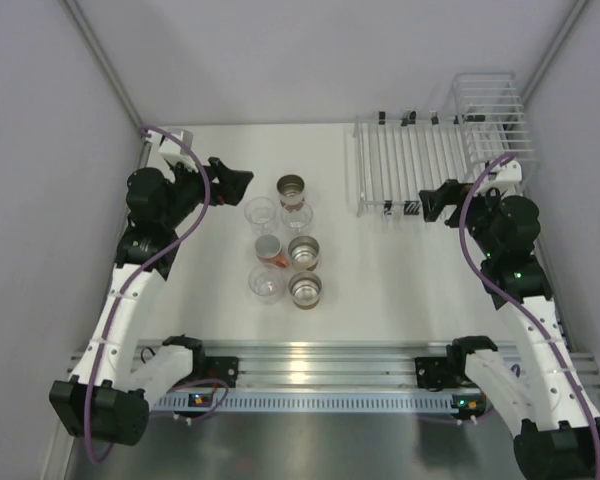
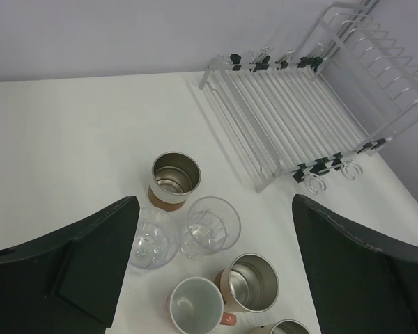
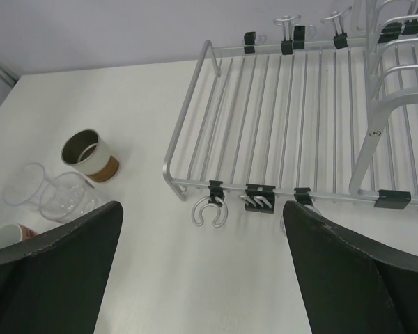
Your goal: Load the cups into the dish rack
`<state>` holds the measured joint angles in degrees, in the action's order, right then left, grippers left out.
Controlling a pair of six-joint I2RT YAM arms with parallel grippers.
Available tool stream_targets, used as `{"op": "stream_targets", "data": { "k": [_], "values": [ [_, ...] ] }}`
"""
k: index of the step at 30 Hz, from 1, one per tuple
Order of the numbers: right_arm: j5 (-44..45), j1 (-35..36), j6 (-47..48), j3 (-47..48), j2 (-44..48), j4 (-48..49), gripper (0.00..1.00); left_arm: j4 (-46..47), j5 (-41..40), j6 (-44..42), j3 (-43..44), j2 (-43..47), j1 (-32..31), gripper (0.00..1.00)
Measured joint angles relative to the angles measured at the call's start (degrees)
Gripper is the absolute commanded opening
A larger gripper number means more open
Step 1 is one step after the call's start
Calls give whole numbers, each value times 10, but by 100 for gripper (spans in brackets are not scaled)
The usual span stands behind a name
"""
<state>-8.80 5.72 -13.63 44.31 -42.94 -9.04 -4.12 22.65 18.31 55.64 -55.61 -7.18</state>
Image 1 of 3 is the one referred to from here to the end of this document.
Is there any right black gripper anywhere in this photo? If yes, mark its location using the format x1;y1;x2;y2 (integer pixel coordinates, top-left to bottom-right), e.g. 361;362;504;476
420;179;508;258

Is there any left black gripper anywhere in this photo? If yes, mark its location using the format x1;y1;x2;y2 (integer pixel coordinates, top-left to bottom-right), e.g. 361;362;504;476
160;156;251;230

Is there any clear plastic cup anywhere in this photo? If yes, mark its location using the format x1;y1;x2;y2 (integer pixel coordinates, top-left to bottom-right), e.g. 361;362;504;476
248;264;285;305
244;197;278;236
280;203;314;234

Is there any steel cup brown band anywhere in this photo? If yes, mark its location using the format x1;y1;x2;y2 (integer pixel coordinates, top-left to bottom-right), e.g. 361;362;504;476
288;271;323;310
287;235;320;271
276;174;305;209

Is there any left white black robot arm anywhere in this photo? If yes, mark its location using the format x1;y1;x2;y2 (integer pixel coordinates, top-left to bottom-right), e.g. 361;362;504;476
49;157;254;446

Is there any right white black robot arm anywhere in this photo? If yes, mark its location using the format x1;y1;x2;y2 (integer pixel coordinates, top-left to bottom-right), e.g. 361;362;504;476
419;180;600;479

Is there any orange white ceramic mug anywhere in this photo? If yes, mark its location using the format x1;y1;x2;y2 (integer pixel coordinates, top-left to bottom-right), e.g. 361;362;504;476
254;234;290;268

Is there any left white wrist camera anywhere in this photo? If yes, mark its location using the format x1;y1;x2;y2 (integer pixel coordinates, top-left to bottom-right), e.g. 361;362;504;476
158;128;195;168

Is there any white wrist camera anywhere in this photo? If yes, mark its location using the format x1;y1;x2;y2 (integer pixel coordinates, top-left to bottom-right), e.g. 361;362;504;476
158;128;195;168
478;160;522;194

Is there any white wire dish rack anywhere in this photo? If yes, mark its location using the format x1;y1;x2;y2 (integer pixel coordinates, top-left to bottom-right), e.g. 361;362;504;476
352;71;539;217

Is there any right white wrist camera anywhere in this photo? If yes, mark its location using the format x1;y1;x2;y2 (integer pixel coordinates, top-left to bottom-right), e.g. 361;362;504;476
478;160;522;194

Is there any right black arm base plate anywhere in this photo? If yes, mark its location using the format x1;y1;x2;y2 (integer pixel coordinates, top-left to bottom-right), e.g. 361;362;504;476
414;357;456;392

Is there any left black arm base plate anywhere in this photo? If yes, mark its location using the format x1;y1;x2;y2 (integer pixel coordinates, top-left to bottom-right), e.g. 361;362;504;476
201;356;240;388

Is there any aluminium mounting rail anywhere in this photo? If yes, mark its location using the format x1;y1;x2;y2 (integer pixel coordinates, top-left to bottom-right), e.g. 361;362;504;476
67;340;600;391

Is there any grey slotted cable duct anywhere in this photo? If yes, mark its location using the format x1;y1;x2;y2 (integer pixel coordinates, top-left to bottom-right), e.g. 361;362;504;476
153;391;486;414

